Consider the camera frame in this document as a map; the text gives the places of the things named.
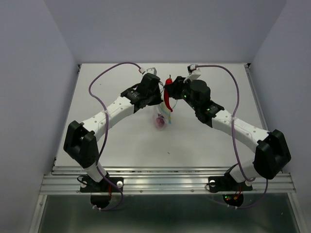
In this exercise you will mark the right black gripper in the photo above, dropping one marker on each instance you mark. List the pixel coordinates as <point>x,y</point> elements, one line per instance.
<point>173,90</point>

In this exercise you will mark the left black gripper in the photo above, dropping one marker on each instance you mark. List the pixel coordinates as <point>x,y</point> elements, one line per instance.
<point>158,100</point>

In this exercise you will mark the red chili pepper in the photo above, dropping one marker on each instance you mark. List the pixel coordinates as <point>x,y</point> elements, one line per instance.
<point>166,94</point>

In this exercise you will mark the purple onion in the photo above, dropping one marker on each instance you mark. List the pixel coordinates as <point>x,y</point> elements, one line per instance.
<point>160,122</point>

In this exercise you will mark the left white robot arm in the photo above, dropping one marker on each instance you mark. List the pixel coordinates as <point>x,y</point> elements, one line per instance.
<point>81,138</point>

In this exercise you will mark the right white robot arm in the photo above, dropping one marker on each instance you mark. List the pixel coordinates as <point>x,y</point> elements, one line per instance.
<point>270,148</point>

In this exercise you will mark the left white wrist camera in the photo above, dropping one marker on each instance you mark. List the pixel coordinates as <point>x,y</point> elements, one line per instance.
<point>151,71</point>

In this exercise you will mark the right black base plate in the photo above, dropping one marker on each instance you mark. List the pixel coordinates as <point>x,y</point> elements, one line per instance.
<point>225,184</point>

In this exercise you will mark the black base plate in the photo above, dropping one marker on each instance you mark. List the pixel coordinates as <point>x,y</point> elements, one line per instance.
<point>87,185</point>
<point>225,184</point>

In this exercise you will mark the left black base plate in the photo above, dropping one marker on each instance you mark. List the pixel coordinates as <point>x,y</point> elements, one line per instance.
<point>87,185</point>

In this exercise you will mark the aluminium rail frame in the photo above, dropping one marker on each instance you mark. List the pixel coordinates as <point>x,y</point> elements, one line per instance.
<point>165,172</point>

